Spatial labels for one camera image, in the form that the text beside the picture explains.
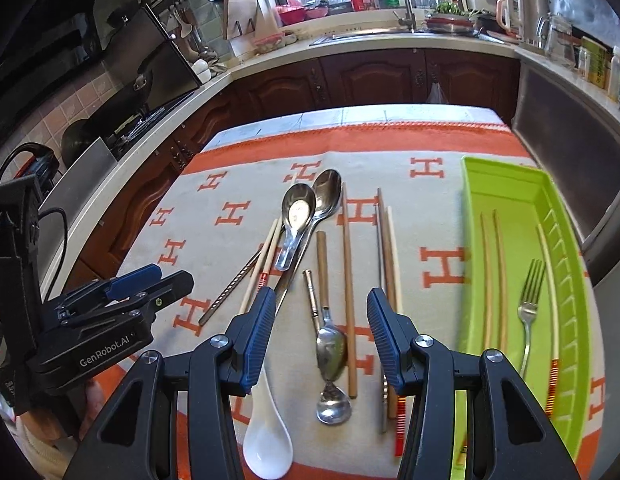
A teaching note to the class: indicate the white ceramic spoon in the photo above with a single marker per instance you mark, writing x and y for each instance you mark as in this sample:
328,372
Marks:
267,445

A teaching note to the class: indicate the grey metal cupboard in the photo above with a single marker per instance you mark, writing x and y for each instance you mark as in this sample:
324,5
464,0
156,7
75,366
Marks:
564,125

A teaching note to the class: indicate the brown wooden kitchen cabinets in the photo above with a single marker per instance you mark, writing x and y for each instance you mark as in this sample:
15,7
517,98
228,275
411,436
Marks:
370,75

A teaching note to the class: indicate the wooden cutting board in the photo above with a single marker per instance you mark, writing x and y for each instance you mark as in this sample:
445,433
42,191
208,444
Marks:
250,12

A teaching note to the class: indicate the hanging plastic bag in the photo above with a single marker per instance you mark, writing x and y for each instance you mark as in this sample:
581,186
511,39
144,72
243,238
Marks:
436,95

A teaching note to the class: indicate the black glass stove cover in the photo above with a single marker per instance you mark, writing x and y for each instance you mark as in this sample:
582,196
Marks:
155,70

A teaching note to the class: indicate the small steel spoon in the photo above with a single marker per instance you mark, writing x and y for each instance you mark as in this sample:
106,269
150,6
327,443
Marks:
333,405

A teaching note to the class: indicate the glass pitcher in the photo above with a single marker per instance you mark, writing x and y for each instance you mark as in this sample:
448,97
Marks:
557,42

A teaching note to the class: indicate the steel fork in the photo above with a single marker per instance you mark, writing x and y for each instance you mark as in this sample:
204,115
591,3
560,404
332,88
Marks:
530,305

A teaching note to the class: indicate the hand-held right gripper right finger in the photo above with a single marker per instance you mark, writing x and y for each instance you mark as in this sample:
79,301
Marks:
384,340

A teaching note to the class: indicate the green plastic tray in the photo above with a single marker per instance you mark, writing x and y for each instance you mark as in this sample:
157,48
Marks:
514,195

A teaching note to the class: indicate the black wok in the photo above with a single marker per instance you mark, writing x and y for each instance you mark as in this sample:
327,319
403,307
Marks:
77,142

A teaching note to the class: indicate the stack of dishes with greens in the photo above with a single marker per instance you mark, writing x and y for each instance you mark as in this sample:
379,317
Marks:
449,22

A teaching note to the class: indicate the white bottle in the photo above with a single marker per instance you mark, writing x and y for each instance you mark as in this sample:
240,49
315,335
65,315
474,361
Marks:
616,75

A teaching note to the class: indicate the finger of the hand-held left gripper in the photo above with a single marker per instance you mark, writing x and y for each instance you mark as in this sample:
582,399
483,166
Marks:
170,285
135,277

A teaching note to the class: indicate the large long steel spoon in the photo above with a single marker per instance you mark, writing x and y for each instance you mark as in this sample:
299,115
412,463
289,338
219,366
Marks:
327,187

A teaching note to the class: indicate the red plastic basin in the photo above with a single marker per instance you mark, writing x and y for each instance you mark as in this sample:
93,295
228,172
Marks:
291,14

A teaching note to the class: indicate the steel chopstick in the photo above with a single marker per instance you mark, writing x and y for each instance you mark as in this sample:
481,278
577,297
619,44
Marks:
225,296
380,250

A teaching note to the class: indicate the plain cream chopstick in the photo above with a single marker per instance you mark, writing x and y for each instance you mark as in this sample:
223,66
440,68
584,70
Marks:
257,265

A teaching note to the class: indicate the orange and grey printed blanket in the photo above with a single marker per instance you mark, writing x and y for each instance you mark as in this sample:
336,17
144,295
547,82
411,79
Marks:
240,180

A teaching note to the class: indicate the short steel soup spoon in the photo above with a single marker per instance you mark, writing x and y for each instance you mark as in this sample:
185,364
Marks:
299,207

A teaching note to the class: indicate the yellow-green canister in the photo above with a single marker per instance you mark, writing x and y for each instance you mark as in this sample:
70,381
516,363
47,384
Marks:
595,62

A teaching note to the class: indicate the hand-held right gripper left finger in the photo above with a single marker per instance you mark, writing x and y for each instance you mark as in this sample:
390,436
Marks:
257,340

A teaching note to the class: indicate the steel sink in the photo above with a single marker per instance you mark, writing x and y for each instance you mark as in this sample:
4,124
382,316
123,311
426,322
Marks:
370,36

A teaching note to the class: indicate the cream chopstick red striped end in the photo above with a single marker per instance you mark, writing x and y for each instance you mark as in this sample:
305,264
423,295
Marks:
270,255
547,270

